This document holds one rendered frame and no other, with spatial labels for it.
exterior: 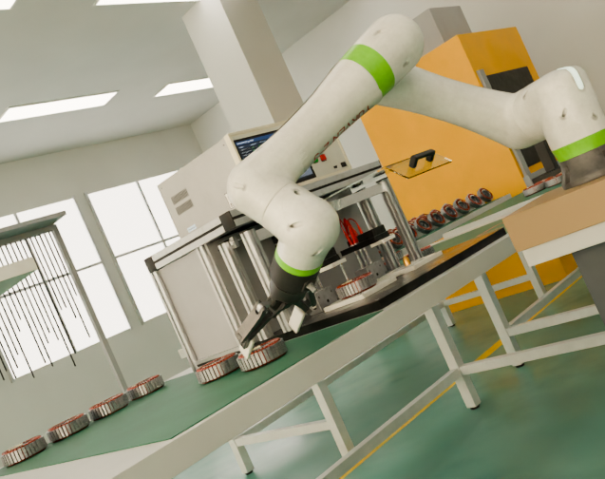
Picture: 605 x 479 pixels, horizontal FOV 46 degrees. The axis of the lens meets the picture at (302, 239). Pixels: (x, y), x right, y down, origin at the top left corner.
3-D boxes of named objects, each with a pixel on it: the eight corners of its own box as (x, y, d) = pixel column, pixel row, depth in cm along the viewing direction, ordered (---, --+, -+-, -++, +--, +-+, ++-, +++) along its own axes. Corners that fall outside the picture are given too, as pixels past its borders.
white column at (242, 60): (405, 328, 628) (250, -15, 635) (375, 347, 595) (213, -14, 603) (364, 339, 663) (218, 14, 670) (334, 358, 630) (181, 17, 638)
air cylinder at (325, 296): (339, 302, 204) (330, 284, 204) (322, 311, 198) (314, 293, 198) (327, 306, 207) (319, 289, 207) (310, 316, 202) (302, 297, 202)
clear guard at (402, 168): (452, 162, 214) (444, 143, 214) (408, 179, 196) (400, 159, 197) (373, 200, 236) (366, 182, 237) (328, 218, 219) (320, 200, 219)
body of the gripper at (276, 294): (286, 298, 136) (275, 327, 143) (319, 282, 141) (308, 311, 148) (263, 271, 140) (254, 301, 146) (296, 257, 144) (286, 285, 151)
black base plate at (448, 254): (506, 234, 209) (503, 226, 209) (382, 309, 163) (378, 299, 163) (387, 277, 242) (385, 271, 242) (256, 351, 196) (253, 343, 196)
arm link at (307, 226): (323, 237, 121) (359, 208, 129) (267, 196, 125) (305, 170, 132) (303, 289, 131) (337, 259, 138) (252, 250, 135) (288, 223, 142)
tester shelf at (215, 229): (385, 172, 233) (379, 159, 233) (236, 226, 185) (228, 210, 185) (297, 217, 264) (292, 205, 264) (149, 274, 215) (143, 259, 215)
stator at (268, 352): (297, 348, 158) (290, 333, 158) (256, 370, 152) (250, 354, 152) (273, 354, 167) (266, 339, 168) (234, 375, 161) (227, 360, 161)
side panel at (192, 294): (256, 350, 197) (209, 242, 198) (249, 354, 195) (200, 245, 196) (200, 369, 217) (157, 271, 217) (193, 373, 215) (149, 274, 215)
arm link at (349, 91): (383, 80, 137) (379, 114, 147) (336, 49, 141) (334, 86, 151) (257, 211, 126) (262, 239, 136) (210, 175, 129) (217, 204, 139)
